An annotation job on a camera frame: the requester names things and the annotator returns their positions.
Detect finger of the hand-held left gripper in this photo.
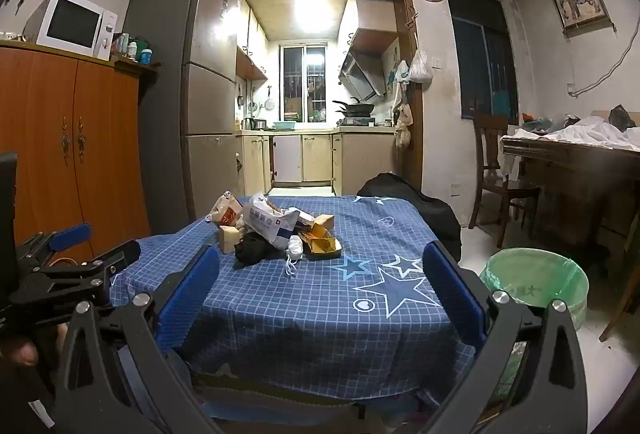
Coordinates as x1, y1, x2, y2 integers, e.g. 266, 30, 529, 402
10, 240, 142, 315
15, 223, 94, 267

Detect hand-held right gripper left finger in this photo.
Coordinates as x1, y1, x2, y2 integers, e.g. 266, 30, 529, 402
52, 245, 223, 434

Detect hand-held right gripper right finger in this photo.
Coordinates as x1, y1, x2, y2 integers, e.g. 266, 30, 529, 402
422, 241, 589, 434

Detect black tissue pack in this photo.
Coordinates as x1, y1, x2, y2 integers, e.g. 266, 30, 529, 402
234, 231, 282, 266

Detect green-lined waste bin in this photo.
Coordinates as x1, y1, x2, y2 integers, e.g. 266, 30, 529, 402
480, 248, 590, 332

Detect orange white paper bag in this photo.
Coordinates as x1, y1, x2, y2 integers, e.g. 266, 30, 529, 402
207, 190, 244, 227

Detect white plastic mailer bag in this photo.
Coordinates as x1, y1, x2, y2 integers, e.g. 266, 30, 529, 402
247, 194, 316, 246

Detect white face mask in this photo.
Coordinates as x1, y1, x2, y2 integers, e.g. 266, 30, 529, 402
283, 234, 306, 280

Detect gold box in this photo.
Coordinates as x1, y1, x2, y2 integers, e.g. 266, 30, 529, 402
300, 226, 344, 261

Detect person's left hand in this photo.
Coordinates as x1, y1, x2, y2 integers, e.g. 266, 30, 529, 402
0, 323, 68, 367

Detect large black bag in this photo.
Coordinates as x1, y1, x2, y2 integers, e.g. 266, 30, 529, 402
356, 172, 462, 261

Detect orange wooden cabinet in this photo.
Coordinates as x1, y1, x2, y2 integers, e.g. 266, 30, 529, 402
0, 39, 153, 265

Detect blue star-print tablecloth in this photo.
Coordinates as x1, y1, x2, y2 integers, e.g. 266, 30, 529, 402
107, 194, 478, 415

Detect wooden chair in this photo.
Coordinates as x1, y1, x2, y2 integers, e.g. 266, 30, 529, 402
598, 234, 640, 343
470, 111, 541, 248

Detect wooden dining table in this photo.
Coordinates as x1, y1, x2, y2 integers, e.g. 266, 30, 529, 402
501, 136, 640, 267

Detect hanging beige cloth bag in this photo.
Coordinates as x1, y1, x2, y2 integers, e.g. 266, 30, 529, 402
392, 101, 416, 150

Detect beige kitchen base cabinets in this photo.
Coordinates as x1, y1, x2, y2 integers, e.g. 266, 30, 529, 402
241, 128, 401, 189

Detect white microwave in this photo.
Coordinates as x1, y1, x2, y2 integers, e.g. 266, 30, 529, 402
36, 0, 119, 62

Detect pile of coloured clothes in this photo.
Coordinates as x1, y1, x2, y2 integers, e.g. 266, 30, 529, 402
520, 113, 556, 133

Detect black wok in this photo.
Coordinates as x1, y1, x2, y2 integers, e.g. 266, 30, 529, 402
332, 99, 376, 117

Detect white cloth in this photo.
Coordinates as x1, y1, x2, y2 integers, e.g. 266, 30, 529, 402
500, 114, 640, 177

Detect grey refrigerator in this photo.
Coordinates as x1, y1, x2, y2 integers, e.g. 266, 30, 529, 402
122, 0, 246, 240

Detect hanging white plastic bag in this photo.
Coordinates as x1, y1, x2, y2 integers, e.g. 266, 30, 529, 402
408, 49, 434, 85

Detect dark window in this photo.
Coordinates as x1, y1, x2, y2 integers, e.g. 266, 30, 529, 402
445, 0, 519, 122

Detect steel range hood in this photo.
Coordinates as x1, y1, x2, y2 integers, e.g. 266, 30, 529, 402
337, 51, 388, 103

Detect barred kitchen window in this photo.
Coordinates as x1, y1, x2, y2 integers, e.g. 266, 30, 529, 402
280, 45, 327, 123

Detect black plastic bag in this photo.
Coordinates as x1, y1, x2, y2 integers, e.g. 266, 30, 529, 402
607, 104, 638, 132

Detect ceiling light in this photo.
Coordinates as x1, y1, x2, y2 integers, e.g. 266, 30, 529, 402
294, 0, 332, 35

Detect framed elephant picture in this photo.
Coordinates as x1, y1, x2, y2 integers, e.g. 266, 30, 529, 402
547, 0, 614, 35

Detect beige wall cabinet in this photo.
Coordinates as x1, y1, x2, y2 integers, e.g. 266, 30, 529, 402
235, 0, 271, 82

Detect white wall cable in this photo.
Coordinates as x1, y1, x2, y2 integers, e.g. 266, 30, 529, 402
567, 21, 636, 97

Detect wall cabinet above hood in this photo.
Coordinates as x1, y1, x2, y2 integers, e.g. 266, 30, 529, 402
345, 0, 401, 56

